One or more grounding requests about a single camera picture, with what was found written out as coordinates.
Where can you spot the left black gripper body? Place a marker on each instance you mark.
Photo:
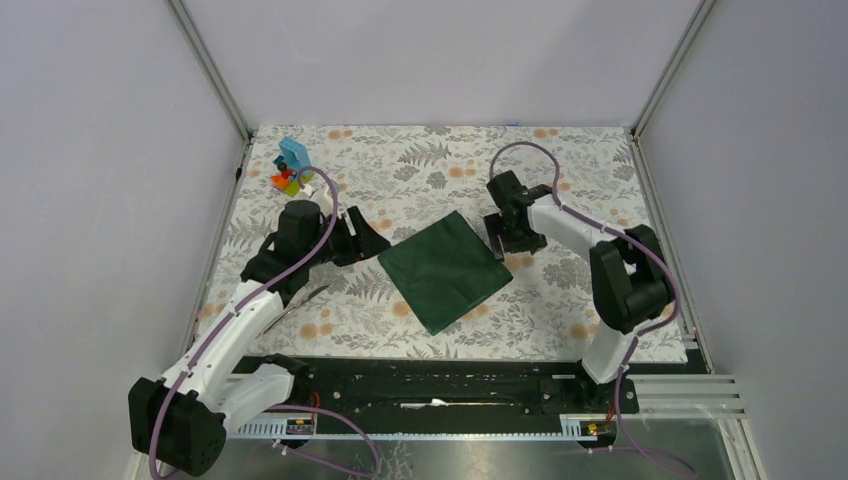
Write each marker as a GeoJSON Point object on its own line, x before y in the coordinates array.
{"type": "Point", "coordinates": [342, 248]}

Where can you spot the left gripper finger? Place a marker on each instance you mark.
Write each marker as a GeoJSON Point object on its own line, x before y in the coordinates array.
{"type": "Point", "coordinates": [369, 246]}
{"type": "Point", "coordinates": [363, 231]}

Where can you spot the floral patterned table mat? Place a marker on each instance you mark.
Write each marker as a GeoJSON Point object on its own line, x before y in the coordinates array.
{"type": "Point", "coordinates": [404, 178]}

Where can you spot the colourful toy brick build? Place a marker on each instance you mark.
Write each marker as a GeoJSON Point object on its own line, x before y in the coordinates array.
{"type": "Point", "coordinates": [292, 159]}

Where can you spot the aluminium rail right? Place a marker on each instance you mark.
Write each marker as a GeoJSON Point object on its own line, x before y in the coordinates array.
{"type": "Point", "coordinates": [688, 396]}

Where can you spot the dark green cloth napkin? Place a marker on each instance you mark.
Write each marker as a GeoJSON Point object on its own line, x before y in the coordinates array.
{"type": "Point", "coordinates": [444, 271]}

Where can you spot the aluminium frame post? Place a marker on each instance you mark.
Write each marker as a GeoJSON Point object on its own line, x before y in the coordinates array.
{"type": "Point", "coordinates": [679, 53]}
{"type": "Point", "coordinates": [209, 68]}

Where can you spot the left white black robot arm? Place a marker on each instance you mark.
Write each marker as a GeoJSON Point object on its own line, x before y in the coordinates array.
{"type": "Point", "coordinates": [183, 418]}

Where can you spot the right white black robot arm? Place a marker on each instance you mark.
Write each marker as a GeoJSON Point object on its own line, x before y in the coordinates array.
{"type": "Point", "coordinates": [630, 282]}

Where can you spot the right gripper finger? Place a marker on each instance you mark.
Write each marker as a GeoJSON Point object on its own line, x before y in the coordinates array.
{"type": "Point", "coordinates": [494, 228]}
{"type": "Point", "coordinates": [529, 241]}

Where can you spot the left aluminium frame post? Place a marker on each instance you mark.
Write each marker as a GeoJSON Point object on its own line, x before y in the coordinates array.
{"type": "Point", "coordinates": [209, 68]}

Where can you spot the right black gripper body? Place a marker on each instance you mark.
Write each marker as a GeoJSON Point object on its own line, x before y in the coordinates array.
{"type": "Point", "coordinates": [512, 237]}

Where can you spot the right aluminium frame post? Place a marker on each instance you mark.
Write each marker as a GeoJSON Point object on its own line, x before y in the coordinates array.
{"type": "Point", "coordinates": [679, 53]}

